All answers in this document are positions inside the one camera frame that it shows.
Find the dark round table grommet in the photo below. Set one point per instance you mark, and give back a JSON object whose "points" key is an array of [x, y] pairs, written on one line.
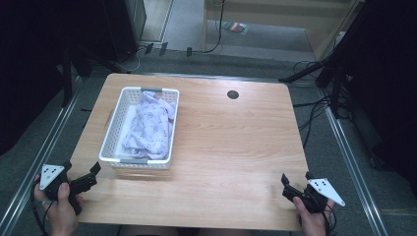
{"points": [[233, 94]]}

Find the purple patterned cloth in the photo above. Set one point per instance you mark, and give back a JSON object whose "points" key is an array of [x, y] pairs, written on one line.
{"points": [[149, 131]]}

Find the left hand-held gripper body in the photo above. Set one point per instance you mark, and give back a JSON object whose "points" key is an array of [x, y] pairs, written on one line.
{"points": [[80, 184]]}

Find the colourful packet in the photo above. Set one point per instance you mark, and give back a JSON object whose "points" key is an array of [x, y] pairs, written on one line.
{"points": [[235, 28]]}

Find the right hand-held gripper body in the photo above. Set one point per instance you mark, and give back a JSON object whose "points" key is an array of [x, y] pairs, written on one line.
{"points": [[324, 191]]}

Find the black upright post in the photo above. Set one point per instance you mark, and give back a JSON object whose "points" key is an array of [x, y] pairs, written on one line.
{"points": [[67, 78]]}

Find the metal floor rail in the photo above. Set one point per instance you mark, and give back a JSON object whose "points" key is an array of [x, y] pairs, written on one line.
{"points": [[39, 160], [354, 170]]}

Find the dark cabinet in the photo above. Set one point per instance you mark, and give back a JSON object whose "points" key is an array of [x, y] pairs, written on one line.
{"points": [[131, 23]]}

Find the person's left hand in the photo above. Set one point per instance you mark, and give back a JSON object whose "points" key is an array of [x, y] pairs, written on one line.
{"points": [[62, 216]]}

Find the person's right hand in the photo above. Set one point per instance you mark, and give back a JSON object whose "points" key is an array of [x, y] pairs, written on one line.
{"points": [[313, 224]]}

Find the white plastic basket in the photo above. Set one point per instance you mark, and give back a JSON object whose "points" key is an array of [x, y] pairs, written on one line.
{"points": [[111, 131]]}

